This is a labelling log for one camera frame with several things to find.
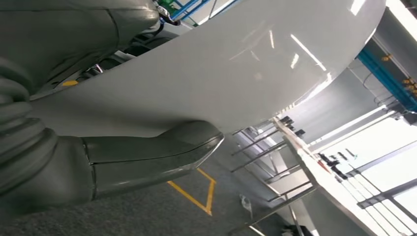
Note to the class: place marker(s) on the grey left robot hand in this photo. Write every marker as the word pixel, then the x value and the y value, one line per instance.
pixel 65 32

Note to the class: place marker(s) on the blue metal shelf rack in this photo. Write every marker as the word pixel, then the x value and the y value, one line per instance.
pixel 184 13

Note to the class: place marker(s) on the white table steel legs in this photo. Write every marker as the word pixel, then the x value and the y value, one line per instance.
pixel 325 182

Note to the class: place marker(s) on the blue steel beam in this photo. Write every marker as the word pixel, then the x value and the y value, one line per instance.
pixel 384 76

